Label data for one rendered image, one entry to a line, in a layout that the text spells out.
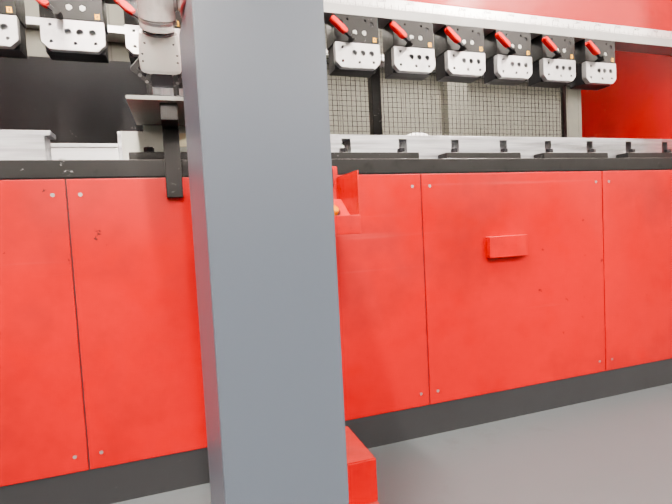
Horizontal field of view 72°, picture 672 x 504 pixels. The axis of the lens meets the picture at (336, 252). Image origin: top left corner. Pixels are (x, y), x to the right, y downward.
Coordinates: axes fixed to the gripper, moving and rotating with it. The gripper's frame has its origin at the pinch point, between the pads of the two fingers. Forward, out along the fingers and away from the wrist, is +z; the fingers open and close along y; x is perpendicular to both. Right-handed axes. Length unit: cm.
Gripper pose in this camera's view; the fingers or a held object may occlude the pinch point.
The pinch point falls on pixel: (163, 90)
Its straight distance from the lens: 139.8
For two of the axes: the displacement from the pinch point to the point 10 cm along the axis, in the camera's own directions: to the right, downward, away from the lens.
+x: 2.7, 6.7, -6.9
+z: -1.6, 7.4, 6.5
